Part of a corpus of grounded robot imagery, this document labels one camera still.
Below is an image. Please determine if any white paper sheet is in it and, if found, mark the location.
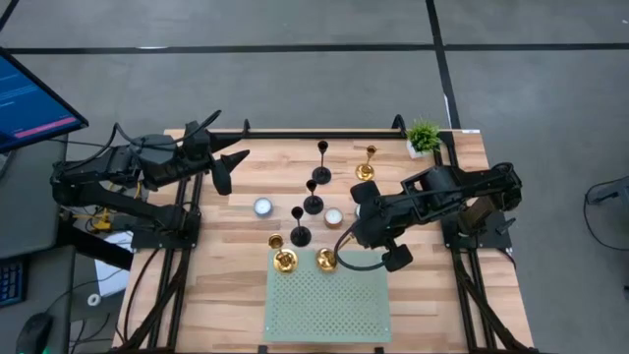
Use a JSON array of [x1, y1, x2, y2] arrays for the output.
[[93, 230, 133, 298]]

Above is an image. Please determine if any black keyboard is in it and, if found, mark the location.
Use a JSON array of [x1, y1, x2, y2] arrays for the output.
[[0, 258, 27, 309]]

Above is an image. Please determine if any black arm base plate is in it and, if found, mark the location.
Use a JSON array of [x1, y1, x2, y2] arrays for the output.
[[440, 209, 513, 251], [130, 208, 202, 251]]

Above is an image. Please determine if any black aluminium table frame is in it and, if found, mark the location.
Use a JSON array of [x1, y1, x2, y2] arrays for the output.
[[111, 117, 540, 354]]

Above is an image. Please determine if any orange patterned candle tin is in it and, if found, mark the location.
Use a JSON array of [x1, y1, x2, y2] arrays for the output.
[[323, 206, 345, 230]]

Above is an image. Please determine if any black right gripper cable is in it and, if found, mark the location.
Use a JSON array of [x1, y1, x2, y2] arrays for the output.
[[333, 223, 394, 271]]

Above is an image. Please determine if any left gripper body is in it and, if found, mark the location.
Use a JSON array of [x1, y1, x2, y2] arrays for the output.
[[179, 120, 233, 197]]

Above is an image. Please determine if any gold candlestick holder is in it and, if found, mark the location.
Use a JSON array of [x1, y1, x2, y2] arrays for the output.
[[354, 144, 378, 183], [267, 233, 300, 275], [314, 228, 355, 273]]

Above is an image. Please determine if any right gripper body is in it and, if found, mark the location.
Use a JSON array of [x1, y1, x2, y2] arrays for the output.
[[349, 180, 417, 273]]

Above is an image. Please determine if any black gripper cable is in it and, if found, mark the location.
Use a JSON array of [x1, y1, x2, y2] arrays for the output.
[[100, 108, 223, 148], [333, 223, 394, 271]]

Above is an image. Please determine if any black candlestick holder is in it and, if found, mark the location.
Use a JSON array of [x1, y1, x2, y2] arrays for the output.
[[302, 179, 325, 216], [311, 140, 333, 187], [289, 206, 314, 249]]

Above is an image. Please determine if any yellow clamp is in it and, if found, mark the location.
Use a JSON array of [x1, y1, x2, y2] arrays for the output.
[[89, 206, 113, 233]]

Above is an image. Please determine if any green plant in white pot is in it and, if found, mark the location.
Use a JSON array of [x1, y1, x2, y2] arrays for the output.
[[405, 117, 442, 160]]

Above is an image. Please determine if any grey desk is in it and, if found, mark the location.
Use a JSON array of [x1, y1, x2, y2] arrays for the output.
[[0, 132, 78, 354]]

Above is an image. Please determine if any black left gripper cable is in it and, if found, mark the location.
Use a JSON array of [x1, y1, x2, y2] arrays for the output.
[[100, 108, 223, 148]]

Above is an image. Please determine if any computer monitor blue screen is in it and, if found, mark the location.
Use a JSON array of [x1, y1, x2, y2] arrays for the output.
[[0, 46, 90, 154]]

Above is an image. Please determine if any black computer mouse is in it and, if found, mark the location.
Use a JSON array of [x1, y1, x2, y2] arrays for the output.
[[15, 312, 54, 354]]

